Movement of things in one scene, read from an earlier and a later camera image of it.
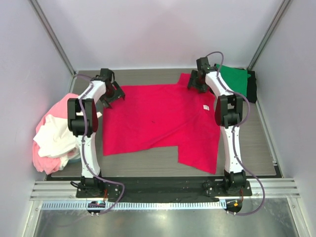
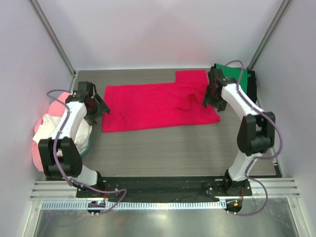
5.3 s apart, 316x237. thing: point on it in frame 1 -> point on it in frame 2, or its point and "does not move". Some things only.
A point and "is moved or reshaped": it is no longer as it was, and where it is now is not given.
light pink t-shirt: x=58 y=108 does not move
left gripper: x=119 y=93 -> x=102 y=107
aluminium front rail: x=66 y=190 does not move
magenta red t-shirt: x=159 y=115 is moved or reshaped
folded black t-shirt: x=251 y=94 does not move
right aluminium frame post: x=269 y=33 does not move
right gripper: x=202 y=88 -> x=220 y=105
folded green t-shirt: x=236 y=78 does not move
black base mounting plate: x=162 y=189 does not move
